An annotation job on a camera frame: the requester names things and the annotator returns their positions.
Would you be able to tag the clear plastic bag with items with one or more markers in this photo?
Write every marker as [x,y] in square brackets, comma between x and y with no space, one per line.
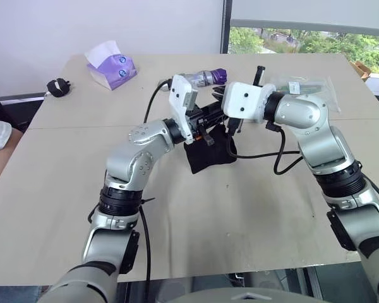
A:
[316,86]

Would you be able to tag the black slim upright object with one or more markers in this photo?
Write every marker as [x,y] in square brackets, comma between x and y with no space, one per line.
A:
[259,75]

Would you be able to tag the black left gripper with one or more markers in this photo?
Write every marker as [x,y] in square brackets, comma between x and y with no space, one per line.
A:
[199,118]

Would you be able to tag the grey robot torso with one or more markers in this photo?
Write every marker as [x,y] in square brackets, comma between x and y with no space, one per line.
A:
[240,296]

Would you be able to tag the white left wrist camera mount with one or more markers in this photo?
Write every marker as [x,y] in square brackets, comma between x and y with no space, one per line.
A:
[178,94]

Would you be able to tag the black power plug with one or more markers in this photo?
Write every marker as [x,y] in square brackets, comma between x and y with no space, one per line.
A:
[57,87]

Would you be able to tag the open cardboard box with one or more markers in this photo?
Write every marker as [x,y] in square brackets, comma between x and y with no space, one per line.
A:
[361,69]

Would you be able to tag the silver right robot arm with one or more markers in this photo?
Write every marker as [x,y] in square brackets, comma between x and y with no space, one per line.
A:
[322,139]

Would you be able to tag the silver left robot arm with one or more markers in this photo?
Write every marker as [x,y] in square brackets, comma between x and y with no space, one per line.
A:
[129,164]

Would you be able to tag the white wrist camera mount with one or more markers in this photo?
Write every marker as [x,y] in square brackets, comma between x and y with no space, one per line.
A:
[178,94]
[243,101]

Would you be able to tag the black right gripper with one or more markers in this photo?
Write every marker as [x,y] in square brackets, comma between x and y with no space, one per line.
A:
[225,109]

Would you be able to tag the dark window frame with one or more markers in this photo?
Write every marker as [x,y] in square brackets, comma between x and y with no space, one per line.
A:
[226,26]

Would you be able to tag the clear bottle with purple cap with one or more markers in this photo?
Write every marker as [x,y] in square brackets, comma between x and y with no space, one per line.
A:
[208,76]

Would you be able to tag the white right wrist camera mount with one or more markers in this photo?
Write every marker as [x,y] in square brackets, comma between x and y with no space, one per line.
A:
[243,101]

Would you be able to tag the purple tissue pack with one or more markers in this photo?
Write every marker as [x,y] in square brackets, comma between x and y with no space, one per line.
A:
[113,67]

